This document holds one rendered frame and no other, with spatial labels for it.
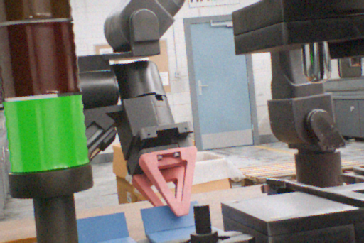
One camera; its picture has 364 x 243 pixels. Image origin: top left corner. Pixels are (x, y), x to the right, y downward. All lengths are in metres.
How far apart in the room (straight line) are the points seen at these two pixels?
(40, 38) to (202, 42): 11.37
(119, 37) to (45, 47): 0.53
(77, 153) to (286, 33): 0.21
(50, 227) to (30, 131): 0.05
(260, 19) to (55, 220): 0.25
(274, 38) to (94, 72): 0.38
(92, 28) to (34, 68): 11.11
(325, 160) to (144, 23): 0.32
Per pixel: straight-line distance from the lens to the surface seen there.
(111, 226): 0.80
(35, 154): 0.34
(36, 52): 0.34
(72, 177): 0.34
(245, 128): 11.86
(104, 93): 0.85
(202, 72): 11.66
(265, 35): 0.53
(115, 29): 0.87
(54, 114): 0.34
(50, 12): 0.34
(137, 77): 0.86
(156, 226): 0.81
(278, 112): 0.98
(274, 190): 0.65
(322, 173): 0.98
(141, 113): 0.83
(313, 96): 0.97
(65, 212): 0.35
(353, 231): 0.53
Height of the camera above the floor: 1.08
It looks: 3 degrees down
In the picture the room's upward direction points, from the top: 6 degrees counter-clockwise
